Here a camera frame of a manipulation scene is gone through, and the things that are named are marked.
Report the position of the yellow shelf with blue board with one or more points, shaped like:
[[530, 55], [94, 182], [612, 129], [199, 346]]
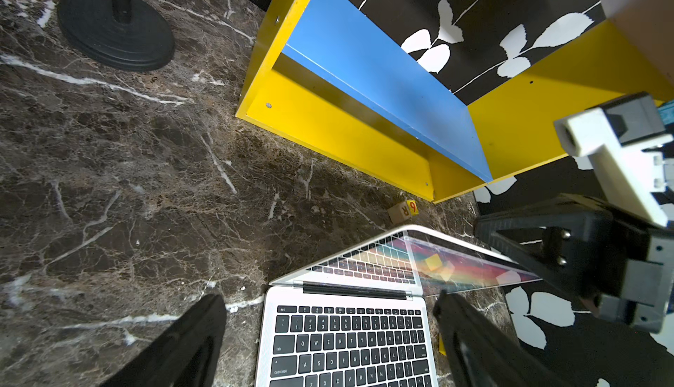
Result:
[[437, 97]]

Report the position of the black round microphone stand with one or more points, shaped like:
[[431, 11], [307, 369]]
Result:
[[129, 35]]

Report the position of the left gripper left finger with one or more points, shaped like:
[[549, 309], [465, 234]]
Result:
[[185, 354]]

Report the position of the small yellow number cube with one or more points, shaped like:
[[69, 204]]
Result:
[[412, 208]]

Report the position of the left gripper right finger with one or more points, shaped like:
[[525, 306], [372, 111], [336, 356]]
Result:
[[479, 354]]

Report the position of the small wooden letter cube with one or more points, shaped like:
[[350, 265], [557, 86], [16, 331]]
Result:
[[399, 213]]

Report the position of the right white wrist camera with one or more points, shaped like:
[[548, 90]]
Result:
[[622, 139]]

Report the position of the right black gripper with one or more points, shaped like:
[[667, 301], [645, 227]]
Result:
[[619, 264]]

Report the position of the silver laptop computer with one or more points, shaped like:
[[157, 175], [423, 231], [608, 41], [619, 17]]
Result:
[[359, 317]]

